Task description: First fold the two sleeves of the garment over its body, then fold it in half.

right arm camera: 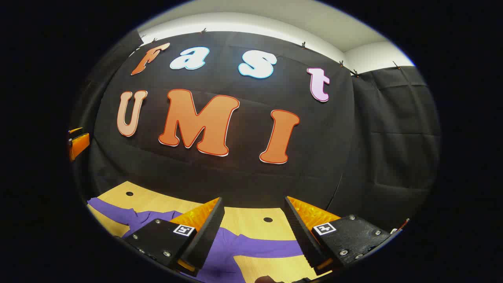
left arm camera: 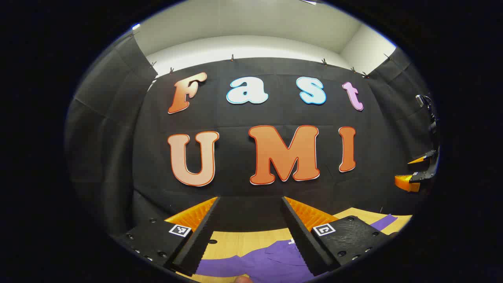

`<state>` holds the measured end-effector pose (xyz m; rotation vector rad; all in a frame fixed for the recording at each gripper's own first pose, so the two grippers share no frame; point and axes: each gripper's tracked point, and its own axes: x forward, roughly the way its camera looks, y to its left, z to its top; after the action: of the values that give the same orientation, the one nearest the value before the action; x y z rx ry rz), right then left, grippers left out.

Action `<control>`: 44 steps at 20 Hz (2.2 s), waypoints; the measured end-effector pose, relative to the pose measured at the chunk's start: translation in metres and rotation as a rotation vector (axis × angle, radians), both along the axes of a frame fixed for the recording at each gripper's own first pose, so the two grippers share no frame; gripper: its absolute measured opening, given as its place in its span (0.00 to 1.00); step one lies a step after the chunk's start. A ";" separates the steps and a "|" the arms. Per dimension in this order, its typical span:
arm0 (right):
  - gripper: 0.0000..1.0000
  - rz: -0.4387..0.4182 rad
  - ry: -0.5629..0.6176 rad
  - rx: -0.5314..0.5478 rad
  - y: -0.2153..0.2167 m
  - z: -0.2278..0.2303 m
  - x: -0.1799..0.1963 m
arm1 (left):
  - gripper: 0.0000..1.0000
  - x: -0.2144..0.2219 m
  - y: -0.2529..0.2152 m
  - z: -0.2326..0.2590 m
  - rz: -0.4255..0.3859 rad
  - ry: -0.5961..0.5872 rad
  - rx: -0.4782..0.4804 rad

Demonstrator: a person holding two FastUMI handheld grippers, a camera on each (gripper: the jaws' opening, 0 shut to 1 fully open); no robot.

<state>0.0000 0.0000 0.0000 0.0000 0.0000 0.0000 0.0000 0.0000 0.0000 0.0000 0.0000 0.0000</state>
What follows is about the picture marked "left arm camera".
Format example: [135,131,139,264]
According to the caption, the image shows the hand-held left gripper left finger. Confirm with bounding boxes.
[113,197,221,276]

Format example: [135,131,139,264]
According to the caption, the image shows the purple knit cardigan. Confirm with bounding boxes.
[195,214,398,283]

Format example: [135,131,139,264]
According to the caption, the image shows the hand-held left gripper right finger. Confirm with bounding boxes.
[280,196,398,277]

